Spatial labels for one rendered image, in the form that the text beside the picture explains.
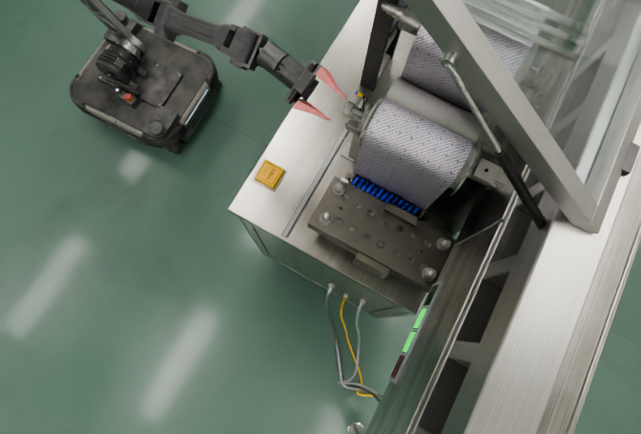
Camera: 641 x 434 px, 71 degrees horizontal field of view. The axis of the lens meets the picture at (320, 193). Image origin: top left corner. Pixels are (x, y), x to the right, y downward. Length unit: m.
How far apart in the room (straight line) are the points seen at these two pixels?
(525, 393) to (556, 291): 0.14
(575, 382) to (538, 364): 0.27
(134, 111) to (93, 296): 0.92
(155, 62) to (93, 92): 0.34
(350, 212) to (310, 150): 0.30
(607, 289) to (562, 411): 0.23
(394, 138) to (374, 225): 0.31
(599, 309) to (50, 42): 2.91
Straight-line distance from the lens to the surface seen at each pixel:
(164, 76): 2.44
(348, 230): 1.27
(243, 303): 2.29
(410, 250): 1.28
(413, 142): 1.07
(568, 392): 0.95
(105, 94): 2.52
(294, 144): 1.48
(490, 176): 1.11
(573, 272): 0.71
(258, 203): 1.42
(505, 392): 0.67
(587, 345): 0.96
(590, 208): 0.70
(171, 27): 1.31
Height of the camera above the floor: 2.27
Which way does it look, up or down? 74 degrees down
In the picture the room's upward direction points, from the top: 5 degrees clockwise
